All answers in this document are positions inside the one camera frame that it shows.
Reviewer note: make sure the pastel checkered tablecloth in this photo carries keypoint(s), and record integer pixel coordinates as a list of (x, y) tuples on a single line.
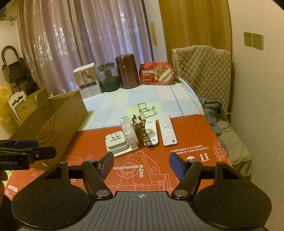
[(176, 99)]

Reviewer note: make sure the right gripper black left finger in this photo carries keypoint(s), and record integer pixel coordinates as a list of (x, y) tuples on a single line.
[(85, 181)]

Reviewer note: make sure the wall switch plate pair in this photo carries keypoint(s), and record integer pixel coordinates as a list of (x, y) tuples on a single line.
[(254, 40)]

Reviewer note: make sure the red printed cardboard mat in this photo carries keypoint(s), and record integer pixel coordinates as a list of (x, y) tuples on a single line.
[(148, 169)]

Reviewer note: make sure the dark green glass jar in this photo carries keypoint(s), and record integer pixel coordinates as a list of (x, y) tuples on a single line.
[(108, 77)]

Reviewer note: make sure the white product box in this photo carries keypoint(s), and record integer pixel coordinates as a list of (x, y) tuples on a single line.
[(87, 81)]

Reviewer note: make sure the purple curtain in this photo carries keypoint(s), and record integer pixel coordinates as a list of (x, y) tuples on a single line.
[(58, 36)]

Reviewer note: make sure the yellow plastic bag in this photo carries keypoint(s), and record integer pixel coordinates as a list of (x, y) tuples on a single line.
[(5, 95)]

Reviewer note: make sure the metal wire stand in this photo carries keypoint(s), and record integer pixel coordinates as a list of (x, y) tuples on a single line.
[(146, 111)]

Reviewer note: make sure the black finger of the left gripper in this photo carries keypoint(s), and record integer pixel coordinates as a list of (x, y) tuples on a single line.
[(7, 143), (40, 153)]

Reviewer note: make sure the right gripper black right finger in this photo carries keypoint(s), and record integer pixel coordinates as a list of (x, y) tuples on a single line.
[(190, 173)]

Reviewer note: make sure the black folding hand cart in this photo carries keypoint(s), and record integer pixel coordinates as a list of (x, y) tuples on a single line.
[(17, 74)]

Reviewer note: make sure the stacked cardboard boxes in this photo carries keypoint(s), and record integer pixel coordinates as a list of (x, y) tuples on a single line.
[(32, 102)]

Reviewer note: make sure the person's left hand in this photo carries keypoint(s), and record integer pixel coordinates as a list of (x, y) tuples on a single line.
[(3, 177)]

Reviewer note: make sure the brown cardboard box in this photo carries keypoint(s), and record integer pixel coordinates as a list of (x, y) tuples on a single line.
[(53, 123)]

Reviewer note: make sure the red oval food tin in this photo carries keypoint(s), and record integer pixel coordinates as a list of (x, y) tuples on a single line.
[(156, 73)]

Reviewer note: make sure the grey blue cloth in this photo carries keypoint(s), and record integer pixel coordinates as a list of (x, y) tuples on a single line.
[(213, 112)]

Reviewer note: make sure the clear plastic packet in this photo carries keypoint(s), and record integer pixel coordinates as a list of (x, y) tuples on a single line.
[(129, 132)]

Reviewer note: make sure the white carved wooden board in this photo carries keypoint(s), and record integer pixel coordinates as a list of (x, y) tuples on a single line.
[(15, 99)]

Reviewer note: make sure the wooden wall strip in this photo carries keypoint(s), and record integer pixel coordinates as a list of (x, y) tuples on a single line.
[(153, 35)]

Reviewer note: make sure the white power adapter plug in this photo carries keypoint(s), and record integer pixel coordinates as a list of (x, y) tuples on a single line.
[(118, 144)]

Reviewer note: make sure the white remote control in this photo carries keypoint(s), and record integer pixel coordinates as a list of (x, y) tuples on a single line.
[(167, 130)]

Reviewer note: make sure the brown cylindrical canister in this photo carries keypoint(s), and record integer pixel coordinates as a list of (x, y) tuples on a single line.
[(127, 70)]

